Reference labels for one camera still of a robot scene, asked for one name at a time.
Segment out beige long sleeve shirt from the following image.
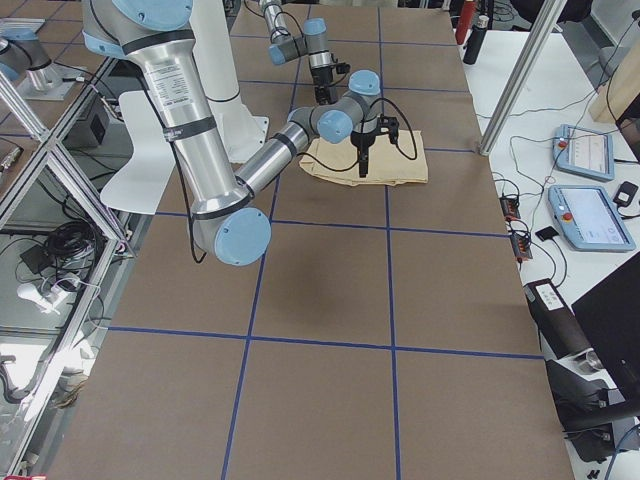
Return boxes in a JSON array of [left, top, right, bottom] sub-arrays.
[[299, 130, 428, 187]]

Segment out blue teach pendant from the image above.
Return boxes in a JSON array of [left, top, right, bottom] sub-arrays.
[[547, 185, 636, 252], [553, 124, 615, 182]]

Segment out blue teach pendant far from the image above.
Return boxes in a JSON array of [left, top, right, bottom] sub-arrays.
[[553, 124, 615, 182]]

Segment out aluminium frame post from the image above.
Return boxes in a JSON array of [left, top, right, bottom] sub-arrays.
[[478, 0, 567, 156]]

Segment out black computer monitor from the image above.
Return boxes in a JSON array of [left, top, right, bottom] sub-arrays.
[[572, 255, 639, 399]]

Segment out right black braided cable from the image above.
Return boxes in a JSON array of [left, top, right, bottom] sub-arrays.
[[187, 97, 419, 264]]

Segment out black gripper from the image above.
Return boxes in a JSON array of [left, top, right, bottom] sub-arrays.
[[310, 65, 336, 105], [350, 118, 378, 178]]

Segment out red water bottle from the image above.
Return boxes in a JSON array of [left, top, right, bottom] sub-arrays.
[[455, 0, 476, 45]]

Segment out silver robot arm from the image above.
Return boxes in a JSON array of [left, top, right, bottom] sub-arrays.
[[258, 1, 339, 105], [82, 1, 381, 266]]

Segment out blue teach pendant near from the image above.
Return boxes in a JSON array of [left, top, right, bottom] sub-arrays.
[[547, 185, 636, 252]]

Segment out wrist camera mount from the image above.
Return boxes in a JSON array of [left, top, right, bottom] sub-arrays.
[[377, 115, 399, 146], [332, 61, 351, 75]]

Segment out black water bottle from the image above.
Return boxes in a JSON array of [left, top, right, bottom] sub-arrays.
[[462, 15, 489, 65]]

